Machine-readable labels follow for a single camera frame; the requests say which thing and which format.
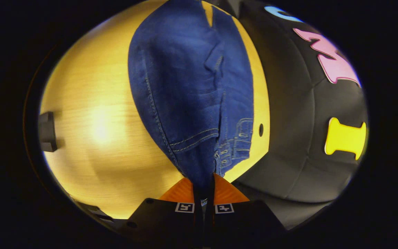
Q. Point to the blue jeans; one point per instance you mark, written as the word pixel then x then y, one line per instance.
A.
pixel 185 86

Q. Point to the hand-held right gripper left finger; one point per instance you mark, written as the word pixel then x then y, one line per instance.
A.
pixel 171 221

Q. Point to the black table edge block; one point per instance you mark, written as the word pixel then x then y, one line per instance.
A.
pixel 47 133

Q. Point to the black backdrop cloth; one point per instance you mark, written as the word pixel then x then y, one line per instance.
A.
pixel 288 103

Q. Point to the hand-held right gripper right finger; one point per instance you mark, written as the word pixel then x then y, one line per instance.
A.
pixel 240 221

